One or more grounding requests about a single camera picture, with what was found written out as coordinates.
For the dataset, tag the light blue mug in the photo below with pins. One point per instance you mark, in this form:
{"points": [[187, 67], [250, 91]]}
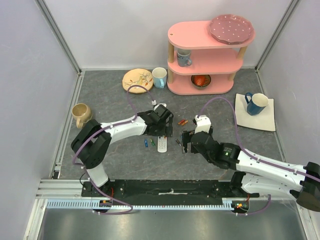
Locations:
{"points": [[159, 75]]}

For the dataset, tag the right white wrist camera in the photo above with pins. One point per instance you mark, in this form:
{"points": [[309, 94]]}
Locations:
{"points": [[202, 123]]}

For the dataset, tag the patterned dark bowl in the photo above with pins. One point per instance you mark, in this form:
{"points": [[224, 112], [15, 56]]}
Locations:
{"points": [[199, 87]]}

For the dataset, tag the beige ceramic mug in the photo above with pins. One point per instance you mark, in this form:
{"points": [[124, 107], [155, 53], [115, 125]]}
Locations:
{"points": [[81, 113]]}

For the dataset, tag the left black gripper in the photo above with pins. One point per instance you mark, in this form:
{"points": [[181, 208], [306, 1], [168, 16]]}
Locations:
{"points": [[166, 131]]}

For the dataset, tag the pink polka dot plate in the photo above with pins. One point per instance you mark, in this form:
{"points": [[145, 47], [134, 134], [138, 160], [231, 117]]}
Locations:
{"points": [[230, 29]]}

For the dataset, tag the orange cup in bowl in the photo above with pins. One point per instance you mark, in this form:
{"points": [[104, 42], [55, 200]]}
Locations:
{"points": [[200, 80]]}

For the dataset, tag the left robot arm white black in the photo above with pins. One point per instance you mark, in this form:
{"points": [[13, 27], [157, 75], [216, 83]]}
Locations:
{"points": [[92, 142]]}

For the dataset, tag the grey mug on shelf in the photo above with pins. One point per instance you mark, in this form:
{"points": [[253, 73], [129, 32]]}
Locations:
{"points": [[183, 57]]}

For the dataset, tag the pink three-tier shelf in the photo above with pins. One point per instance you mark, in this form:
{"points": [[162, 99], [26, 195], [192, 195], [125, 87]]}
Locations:
{"points": [[209, 57]]}

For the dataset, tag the dark blue mug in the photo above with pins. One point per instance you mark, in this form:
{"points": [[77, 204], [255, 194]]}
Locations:
{"points": [[255, 103]]}

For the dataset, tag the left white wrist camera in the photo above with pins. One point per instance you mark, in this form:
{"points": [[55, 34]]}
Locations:
{"points": [[156, 105]]}

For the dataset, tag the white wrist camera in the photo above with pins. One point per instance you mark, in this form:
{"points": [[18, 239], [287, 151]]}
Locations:
{"points": [[202, 123], [156, 105]]}

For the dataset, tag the yellow floral plate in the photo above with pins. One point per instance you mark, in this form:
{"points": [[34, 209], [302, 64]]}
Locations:
{"points": [[138, 76]]}

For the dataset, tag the white square plate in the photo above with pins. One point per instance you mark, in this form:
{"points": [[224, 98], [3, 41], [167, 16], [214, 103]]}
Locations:
{"points": [[264, 121]]}

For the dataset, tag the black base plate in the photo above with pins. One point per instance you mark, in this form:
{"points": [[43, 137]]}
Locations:
{"points": [[138, 191]]}

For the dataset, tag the white slotted cable duct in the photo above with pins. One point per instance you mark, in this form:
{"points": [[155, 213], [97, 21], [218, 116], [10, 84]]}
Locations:
{"points": [[223, 204]]}

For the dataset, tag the white remote control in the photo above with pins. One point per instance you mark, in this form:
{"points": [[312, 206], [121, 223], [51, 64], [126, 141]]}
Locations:
{"points": [[162, 144]]}

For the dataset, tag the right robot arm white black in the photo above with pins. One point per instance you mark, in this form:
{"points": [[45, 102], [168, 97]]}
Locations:
{"points": [[256, 174]]}

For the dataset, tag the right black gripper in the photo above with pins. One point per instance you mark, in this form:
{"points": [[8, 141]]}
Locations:
{"points": [[186, 141]]}

